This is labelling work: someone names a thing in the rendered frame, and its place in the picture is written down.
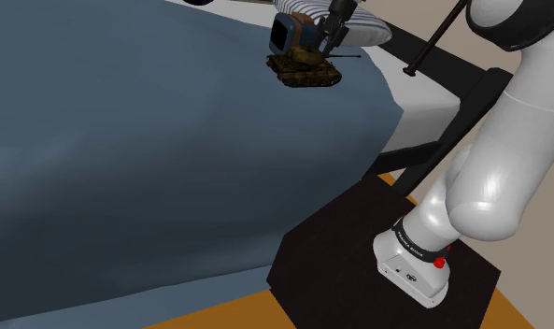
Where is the brown camouflage toy tank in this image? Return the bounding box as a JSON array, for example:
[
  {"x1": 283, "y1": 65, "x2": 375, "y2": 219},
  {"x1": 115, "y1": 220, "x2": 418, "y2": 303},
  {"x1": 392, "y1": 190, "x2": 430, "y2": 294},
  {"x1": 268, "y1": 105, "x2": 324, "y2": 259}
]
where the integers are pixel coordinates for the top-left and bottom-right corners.
[{"x1": 264, "y1": 44, "x2": 362, "y2": 89}]

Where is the blue box with dark screen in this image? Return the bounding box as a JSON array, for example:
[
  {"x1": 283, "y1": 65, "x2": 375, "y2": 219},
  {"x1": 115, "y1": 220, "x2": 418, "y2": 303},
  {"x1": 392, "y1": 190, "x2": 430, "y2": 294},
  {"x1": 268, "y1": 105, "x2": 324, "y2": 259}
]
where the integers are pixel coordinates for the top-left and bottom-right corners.
[{"x1": 268, "y1": 11, "x2": 321, "y2": 57}]

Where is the black pole with foot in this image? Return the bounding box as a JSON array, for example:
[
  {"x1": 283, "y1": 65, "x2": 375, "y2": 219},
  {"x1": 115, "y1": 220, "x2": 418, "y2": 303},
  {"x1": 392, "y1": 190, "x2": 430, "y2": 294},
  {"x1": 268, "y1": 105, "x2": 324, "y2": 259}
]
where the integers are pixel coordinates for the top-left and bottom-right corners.
[{"x1": 402, "y1": 0, "x2": 469, "y2": 78}]

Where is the bed with blue blanket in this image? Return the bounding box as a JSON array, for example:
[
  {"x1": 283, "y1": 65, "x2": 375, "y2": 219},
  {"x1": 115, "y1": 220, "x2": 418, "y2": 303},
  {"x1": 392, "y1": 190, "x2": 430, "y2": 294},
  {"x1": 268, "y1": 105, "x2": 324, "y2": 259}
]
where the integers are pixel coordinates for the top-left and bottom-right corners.
[{"x1": 0, "y1": 0, "x2": 515, "y2": 329}]

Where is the black robot stand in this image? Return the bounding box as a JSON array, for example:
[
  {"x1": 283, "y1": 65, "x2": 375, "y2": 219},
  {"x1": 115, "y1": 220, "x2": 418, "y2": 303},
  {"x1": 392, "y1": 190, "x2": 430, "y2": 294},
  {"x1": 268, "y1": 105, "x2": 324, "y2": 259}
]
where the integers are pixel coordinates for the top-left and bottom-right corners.
[{"x1": 266, "y1": 173, "x2": 503, "y2": 329}]

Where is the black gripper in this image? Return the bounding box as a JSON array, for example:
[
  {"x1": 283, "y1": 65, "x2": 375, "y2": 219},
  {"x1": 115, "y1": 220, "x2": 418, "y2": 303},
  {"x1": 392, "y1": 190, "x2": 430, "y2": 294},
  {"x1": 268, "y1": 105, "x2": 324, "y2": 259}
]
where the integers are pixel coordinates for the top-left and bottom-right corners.
[{"x1": 315, "y1": 0, "x2": 359, "y2": 56}]

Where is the striped white pillow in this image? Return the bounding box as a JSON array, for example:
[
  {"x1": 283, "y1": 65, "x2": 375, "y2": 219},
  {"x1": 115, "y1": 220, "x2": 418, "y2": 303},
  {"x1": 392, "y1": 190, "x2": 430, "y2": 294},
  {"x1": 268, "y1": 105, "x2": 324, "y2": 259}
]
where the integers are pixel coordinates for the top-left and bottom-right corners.
[{"x1": 272, "y1": 0, "x2": 393, "y2": 49}]

